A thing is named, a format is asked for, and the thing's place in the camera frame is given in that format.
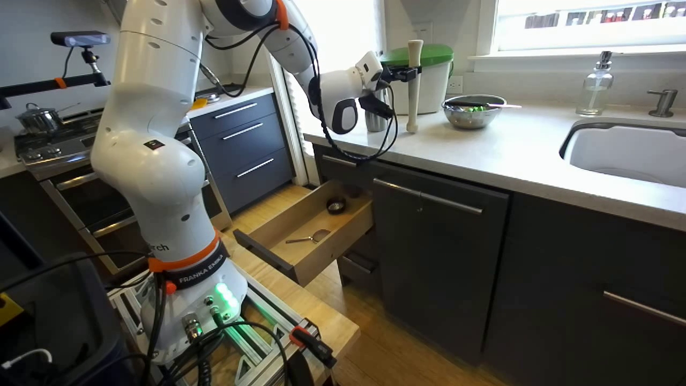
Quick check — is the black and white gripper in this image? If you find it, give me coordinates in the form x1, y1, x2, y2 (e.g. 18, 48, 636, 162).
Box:
355, 64, 422, 123

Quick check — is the wooden rolling pin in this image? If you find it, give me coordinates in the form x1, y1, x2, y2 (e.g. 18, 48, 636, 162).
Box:
402, 37, 427, 137

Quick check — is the white bin with green lid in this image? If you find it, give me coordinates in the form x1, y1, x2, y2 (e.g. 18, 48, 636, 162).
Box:
378, 43, 456, 118

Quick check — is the metal bowl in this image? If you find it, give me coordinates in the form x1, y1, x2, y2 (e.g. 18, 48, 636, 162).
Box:
441, 95, 507, 133

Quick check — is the blue drawer cabinet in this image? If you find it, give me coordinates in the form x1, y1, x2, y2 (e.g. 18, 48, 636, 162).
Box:
184, 90, 295, 216

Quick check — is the open wooden drawer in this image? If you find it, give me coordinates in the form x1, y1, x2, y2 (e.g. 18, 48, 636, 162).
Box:
232, 178, 375, 290

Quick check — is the clear soap dispenser bottle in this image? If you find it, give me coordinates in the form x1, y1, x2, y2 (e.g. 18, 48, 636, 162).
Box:
573, 49, 614, 119

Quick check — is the dark kitchen base cabinet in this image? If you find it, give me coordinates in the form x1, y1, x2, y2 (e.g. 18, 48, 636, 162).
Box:
311, 142, 686, 386

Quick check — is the white kitchen sink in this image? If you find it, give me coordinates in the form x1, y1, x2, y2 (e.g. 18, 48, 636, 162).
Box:
556, 116, 686, 191

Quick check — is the wooden robot platform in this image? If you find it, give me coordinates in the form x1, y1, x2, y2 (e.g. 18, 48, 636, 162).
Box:
212, 228, 359, 386

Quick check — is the chrome kitchen faucet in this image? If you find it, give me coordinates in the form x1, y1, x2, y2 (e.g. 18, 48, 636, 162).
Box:
645, 86, 680, 119

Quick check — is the red and black clamp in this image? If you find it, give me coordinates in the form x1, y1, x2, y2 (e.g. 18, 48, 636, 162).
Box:
286, 322, 338, 371

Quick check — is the steel stove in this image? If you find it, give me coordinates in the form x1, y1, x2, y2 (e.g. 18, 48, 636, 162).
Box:
10, 109, 102, 178

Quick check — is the metal kettle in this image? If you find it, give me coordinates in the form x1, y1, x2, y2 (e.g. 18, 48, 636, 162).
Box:
14, 100, 63, 139

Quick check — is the black plastic crate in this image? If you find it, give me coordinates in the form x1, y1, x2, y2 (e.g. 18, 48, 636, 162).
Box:
0, 253, 134, 386

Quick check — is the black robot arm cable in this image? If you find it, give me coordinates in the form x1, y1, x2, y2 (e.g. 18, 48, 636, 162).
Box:
202, 20, 402, 164

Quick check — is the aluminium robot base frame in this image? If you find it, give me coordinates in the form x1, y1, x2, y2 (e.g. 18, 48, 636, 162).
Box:
105, 274, 338, 386

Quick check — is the camera on black tripod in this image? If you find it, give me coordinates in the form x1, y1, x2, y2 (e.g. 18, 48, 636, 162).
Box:
46, 27, 111, 93

